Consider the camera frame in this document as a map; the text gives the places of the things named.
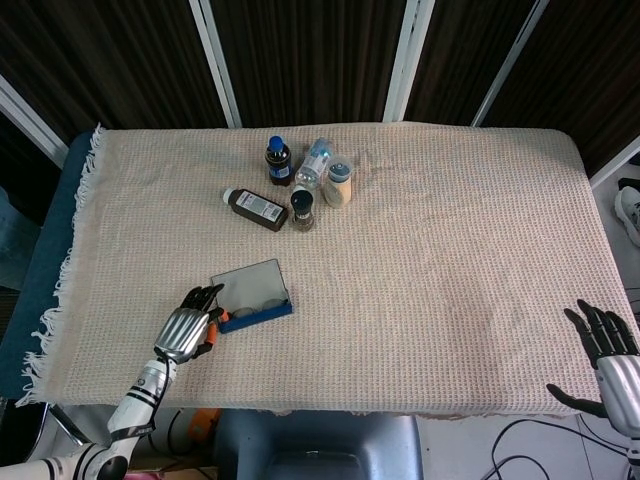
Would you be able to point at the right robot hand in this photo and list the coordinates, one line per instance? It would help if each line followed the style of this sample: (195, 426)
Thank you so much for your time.
(622, 395)

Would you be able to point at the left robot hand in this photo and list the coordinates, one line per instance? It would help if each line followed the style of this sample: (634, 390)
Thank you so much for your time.
(182, 332)

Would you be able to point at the blue rectangular box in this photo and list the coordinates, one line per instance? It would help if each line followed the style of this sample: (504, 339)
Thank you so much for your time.
(250, 285)

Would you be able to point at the thin metal frame eyeglasses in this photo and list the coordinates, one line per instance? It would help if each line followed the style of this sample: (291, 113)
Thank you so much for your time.
(272, 303)

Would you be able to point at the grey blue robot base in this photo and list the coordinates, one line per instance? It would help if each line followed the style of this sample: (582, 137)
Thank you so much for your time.
(310, 440)

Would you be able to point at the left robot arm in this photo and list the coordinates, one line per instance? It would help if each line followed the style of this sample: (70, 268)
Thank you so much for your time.
(135, 405)

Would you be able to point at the orange tool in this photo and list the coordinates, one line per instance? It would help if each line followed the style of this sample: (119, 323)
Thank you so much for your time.
(202, 425)

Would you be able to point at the brown bottle white cap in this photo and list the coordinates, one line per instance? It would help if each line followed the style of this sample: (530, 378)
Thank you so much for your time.
(257, 207)

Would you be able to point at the chrome chair base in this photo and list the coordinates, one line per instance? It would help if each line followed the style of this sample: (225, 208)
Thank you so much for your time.
(65, 422)

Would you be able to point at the teal blue table pad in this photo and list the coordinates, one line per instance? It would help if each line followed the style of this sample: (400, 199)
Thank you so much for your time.
(45, 240)

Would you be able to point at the pepper grinder black cap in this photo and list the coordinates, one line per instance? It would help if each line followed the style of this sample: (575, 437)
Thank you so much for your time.
(302, 202)

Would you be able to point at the white sneaker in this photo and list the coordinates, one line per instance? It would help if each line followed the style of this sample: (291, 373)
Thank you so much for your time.
(629, 207)

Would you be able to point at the cola bottle blue cap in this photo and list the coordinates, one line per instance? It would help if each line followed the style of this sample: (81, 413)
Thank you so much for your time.
(278, 165)

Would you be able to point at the spice jar beige contents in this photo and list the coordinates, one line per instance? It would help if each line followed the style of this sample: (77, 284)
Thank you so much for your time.
(337, 192)

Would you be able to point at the clear plastic water bottle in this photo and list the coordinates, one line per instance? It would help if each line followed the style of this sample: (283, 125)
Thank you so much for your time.
(312, 165)

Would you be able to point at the beige waffle tablecloth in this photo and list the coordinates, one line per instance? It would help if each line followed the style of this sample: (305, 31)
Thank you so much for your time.
(400, 275)

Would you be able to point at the white partition frame post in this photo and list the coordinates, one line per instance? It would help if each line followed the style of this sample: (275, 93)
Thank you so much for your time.
(215, 60)
(510, 62)
(407, 60)
(617, 167)
(30, 112)

